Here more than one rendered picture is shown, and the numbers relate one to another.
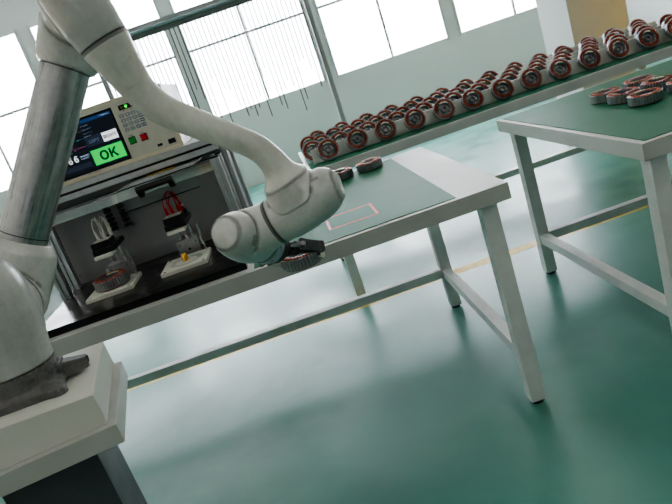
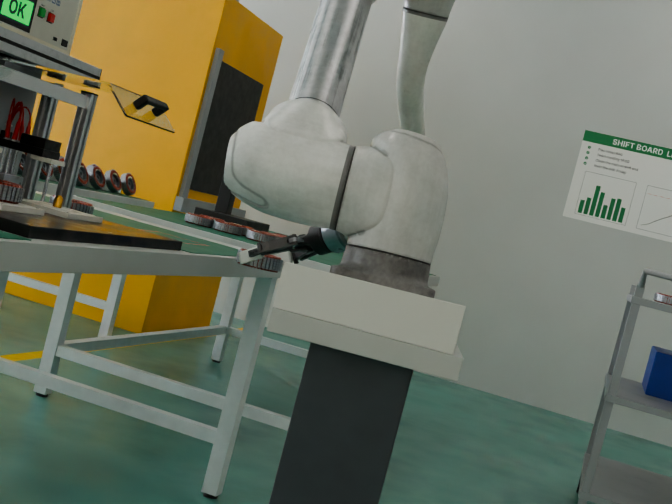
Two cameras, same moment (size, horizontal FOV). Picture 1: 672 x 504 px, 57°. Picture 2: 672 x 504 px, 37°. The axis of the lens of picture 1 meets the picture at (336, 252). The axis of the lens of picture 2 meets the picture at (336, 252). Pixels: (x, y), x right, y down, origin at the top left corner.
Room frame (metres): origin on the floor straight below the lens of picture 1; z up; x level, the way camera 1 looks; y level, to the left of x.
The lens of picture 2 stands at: (0.73, 2.41, 0.92)
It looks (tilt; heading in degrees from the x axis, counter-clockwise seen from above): 2 degrees down; 286
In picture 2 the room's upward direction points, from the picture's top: 15 degrees clockwise
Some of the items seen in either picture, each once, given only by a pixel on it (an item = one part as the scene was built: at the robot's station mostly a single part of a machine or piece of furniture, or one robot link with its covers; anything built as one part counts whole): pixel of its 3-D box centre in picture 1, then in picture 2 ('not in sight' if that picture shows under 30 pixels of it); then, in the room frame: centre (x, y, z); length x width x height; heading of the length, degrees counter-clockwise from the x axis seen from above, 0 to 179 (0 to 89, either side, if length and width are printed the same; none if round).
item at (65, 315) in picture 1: (153, 277); (17, 211); (1.94, 0.58, 0.76); 0.64 x 0.47 x 0.02; 91
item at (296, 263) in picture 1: (301, 258); (259, 260); (1.58, 0.09, 0.77); 0.11 x 0.11 x 0.04
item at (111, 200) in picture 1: (125, 195); (13, 77); (2.03, 0.58, 1.03); 0.62 x 0.01 x 0.03; 91
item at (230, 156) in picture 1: (237, 182); not in sight; (2.34, 0.26, 0.91); 0.28 x 0.03 x 0.32; 1
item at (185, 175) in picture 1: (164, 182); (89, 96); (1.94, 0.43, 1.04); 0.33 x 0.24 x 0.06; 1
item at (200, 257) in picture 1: (187, 261); (56, 209); (1.93, 0.46, 0.78); 0.15 x 0.15 x 0.01; 1
